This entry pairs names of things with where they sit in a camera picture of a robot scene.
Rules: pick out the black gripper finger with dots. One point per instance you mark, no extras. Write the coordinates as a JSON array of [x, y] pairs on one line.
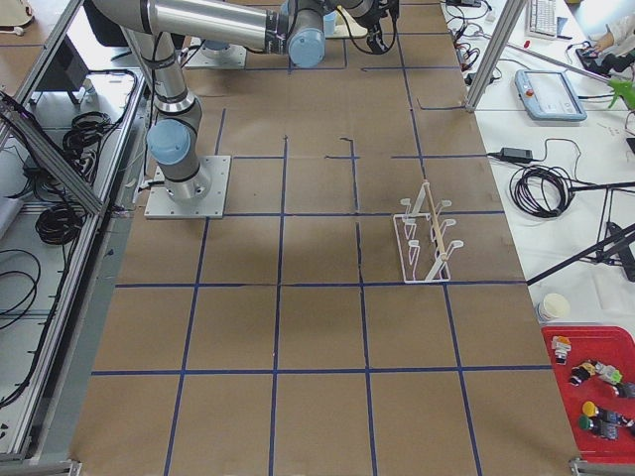
[[373, 41], [381, 46]]

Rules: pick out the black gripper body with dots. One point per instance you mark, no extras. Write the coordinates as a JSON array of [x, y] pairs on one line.
[[375, 20]]

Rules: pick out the light blue cup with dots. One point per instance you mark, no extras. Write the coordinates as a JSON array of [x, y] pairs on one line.
[[329, 24]]

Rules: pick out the paper cup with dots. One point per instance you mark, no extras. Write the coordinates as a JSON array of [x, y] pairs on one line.
[[553, 306]]

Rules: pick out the cream plastic tray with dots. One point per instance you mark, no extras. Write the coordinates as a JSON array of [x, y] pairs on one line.
[[346, 25]]

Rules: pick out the black power adapter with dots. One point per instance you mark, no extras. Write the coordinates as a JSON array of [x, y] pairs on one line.
[[516, 155]]

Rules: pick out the teach pendant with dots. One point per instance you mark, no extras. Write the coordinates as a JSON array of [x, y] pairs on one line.
[[548, 96]]

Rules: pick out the red parts tray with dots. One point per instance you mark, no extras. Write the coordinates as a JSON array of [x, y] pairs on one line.
[[594, 369]]

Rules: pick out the white wire cup rack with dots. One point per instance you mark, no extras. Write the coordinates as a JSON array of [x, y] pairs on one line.
[[424, 253]]

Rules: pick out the black camera tripod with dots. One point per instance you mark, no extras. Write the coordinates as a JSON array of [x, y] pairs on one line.
[[599, 234]]

